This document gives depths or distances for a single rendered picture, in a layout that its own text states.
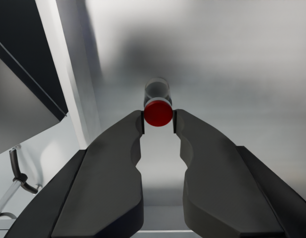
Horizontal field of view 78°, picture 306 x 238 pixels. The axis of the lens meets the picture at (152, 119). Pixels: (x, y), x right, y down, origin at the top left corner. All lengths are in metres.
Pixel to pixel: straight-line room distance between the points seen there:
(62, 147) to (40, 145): 0.16
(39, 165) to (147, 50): 1.61
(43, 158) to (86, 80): 1.51
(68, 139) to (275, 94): 1.35
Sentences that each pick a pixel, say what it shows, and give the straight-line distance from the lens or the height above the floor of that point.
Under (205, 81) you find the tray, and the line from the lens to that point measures 0.18.
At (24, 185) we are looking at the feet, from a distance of 1.75.
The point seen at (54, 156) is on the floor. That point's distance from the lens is 1.60.
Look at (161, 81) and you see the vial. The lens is 0.16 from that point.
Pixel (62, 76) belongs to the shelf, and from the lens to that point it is 0.19.
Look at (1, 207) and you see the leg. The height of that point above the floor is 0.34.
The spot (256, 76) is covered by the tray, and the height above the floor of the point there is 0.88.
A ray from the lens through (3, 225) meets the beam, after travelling 1.46.
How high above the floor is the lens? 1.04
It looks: 58 degrees down
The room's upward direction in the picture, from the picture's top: 180 degrees counter-clockwise
